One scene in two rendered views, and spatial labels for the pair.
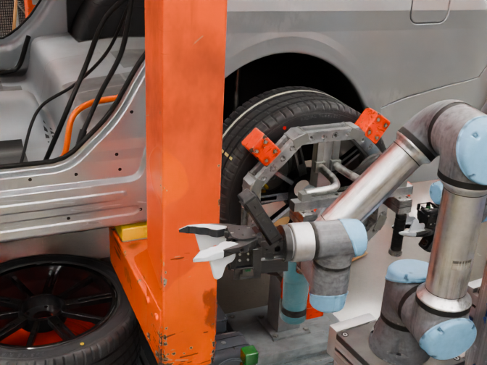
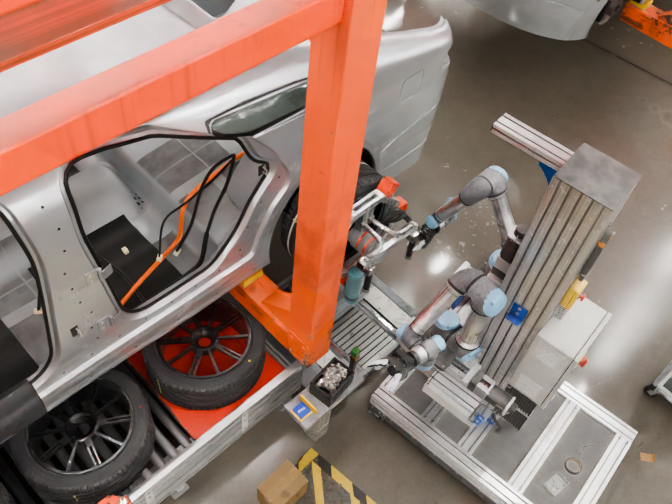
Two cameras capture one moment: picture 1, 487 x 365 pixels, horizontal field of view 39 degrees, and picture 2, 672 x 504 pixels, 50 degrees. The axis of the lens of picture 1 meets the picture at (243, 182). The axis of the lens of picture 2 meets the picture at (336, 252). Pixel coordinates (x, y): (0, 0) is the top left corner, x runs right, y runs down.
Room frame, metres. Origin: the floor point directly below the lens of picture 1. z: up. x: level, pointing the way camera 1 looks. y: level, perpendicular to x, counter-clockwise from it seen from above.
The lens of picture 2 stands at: (-0.05, 0.97, 3.87)
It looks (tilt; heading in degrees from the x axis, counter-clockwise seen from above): 52 degrees down; 333
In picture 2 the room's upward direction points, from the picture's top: 9 degrees clockwise
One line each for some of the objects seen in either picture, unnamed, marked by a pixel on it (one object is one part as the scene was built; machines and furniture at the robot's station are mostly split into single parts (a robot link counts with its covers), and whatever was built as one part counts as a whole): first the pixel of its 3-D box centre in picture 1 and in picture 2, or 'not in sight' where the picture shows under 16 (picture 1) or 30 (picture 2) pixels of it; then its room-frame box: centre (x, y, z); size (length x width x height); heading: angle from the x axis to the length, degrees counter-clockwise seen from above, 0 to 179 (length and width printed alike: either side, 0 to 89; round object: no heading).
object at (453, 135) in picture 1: (454, 239); (475, 322); (1.25, -0.44, 1.19); 0.15 x 0.12 x 0.55; 15
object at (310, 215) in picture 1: (303, 215); (366, 266); (1.86, -0.18, 0.93); 0.09 x 0.05 x 0.05; 24
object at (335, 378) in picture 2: not in sight; (331, 381); (1.48, 0.10, 0.51); 0.20 x 0.14 x 0.13; 121
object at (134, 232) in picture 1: (135, 224); (245, 271); (2.15, 0.37, 0.71); 0.14 x 0.14 x 0.05; 24
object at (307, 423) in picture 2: not in sight; (325, 393); (1.46, 0.14, 0.44); 0.43 x 0.17 x 0.03; 114
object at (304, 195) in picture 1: (314, 170); (366, 237); (1.96, -0.22, 1.03); 0.19 x 0.18 x 0.11; 24
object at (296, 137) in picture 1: (317, 202); (359, 235); (2.11, -0.26, 0.85); 0.54 x 0.07 x 0.54; 114
